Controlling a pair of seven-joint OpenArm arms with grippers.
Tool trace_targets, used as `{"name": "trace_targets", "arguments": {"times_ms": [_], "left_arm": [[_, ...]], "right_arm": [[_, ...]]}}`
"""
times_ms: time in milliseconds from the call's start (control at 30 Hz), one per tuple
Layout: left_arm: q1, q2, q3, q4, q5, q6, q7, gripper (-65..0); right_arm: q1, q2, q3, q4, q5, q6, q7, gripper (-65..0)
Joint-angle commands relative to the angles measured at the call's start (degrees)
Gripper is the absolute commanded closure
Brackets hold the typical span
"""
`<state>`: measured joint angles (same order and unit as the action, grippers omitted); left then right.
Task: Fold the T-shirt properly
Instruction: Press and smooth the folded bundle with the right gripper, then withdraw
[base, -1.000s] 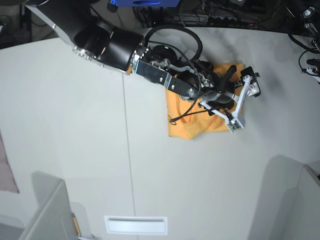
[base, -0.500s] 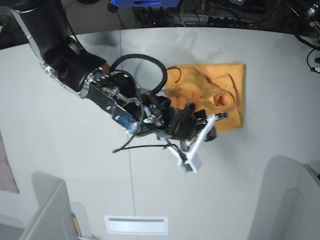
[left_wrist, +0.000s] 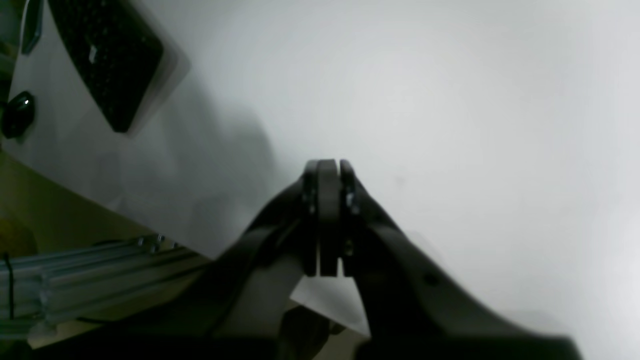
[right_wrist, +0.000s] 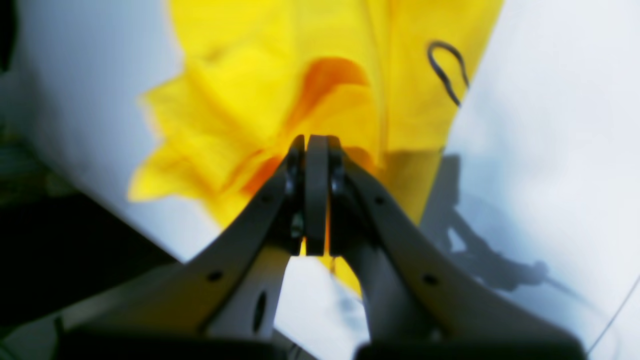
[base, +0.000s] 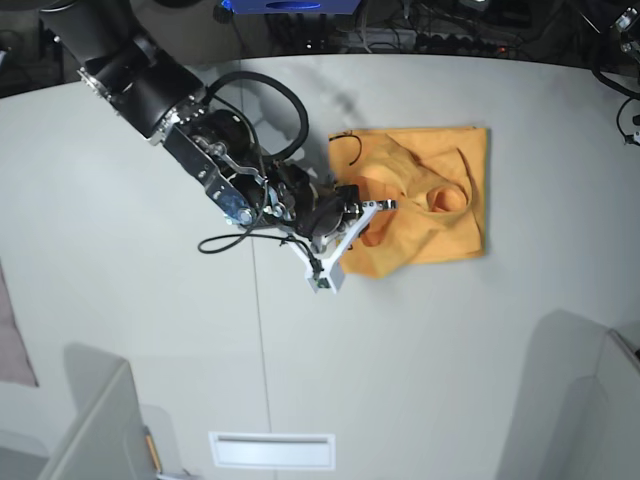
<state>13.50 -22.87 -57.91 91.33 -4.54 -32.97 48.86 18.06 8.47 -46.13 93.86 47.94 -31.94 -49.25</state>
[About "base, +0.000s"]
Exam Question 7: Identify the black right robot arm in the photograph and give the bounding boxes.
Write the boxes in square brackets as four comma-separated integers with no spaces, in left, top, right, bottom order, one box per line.
[37,1,396,254]

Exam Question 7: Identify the orange pencil in bin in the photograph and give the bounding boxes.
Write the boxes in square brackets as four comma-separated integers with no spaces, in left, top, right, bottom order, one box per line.
[145,433,163,473]

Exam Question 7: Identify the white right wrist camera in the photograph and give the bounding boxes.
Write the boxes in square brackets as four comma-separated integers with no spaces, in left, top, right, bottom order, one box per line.
[289,201,380,294]

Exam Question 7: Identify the pink grey cloth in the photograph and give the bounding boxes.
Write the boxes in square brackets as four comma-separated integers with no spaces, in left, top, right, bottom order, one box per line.
[0,271,39,388]

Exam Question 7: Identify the grey bin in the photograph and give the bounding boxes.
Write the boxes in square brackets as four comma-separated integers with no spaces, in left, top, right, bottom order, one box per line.
[496,330,639,479]
[39,343,157,479]

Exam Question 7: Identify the white recessed table slot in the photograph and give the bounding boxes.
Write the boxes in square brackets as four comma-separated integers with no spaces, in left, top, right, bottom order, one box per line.
[209,432,337,471]

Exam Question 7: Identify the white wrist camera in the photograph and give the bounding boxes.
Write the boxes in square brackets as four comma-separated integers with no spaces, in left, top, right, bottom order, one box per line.
[619,115,640,146]
[289,201,380,294]

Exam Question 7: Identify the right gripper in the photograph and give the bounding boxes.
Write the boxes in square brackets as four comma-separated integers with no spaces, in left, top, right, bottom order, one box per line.
[279,167,366,253]

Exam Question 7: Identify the purple blue device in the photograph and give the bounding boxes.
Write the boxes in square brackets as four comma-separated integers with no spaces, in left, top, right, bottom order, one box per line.
[213,0,361,20]

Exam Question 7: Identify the orange yellow T-shirt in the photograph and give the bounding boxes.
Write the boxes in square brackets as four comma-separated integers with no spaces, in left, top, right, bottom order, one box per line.
[328,126,489,279]

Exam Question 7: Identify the grey bin right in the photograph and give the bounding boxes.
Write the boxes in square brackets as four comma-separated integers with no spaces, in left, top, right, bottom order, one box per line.
[496,330,639,479]

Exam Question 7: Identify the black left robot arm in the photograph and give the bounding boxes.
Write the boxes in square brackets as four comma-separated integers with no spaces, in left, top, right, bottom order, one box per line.
[590,1,639,100]

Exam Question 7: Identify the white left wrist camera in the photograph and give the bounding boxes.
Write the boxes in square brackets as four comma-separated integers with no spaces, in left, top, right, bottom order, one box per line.
[619,115,640,146]

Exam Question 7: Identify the black power strip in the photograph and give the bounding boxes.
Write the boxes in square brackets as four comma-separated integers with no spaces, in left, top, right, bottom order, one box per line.
[413,33,508,55]

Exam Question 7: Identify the grey bin left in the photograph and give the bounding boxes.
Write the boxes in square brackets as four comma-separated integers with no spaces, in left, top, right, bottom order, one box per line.
[39,343,157,479]

